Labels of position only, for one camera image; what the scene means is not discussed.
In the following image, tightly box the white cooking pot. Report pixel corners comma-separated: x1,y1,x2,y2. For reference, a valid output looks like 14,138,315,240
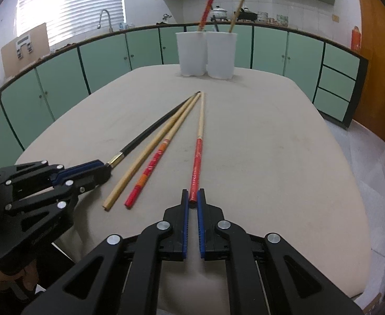
210,6,227,21

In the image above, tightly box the beige tablecloth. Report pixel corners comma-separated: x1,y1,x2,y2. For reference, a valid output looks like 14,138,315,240
15,65,373,304

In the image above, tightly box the black wok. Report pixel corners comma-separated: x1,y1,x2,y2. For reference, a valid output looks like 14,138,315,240
236,7,258,22

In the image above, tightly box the wooden door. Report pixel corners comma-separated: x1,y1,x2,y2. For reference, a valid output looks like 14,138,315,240
353,0,385,143

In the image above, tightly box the white two-compartment utensil holder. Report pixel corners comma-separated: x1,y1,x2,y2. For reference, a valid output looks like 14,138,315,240
176,31,238,79

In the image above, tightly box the red and orange patterned chopstick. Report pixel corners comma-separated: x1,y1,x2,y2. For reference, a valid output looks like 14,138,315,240
124,93,201,209

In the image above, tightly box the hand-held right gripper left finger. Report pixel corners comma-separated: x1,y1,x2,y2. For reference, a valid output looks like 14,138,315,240
20,188,190,315

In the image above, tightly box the chrome kitchen faucet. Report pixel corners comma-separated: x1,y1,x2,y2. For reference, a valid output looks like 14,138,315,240
98,9,113,33

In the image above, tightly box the dark wooden kitchen countertop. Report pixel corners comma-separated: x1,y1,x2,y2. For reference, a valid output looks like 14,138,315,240
0,23,368,89

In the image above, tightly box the green cabinet drawer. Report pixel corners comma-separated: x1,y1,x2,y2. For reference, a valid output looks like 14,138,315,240
319,66,357,101
313,88,350,122
323,44,360,80

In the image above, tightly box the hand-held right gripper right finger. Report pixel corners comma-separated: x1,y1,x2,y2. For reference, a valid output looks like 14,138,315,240
196,188,365,315

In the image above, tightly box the black chopstick with gold band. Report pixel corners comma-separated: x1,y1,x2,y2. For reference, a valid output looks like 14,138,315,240
106,91,202,169

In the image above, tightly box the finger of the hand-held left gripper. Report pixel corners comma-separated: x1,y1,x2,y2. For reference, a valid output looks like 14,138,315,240
3,165,112,257
0,159,107,193

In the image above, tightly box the plain wooden chopstick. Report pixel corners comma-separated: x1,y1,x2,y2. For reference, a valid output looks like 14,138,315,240
102,95,196,211
228,0,245,34

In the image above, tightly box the white window blind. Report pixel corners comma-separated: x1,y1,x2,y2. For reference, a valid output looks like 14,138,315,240
17,0,125,48

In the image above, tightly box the row of green base cabinets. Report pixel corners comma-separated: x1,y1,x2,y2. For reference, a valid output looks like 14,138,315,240
0,24,368,158

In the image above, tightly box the brown board with white device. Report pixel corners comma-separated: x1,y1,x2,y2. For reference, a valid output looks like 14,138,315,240
0,23,50,79

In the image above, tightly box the person's left hand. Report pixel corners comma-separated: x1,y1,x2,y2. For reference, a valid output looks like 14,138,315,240
0,260,39,291

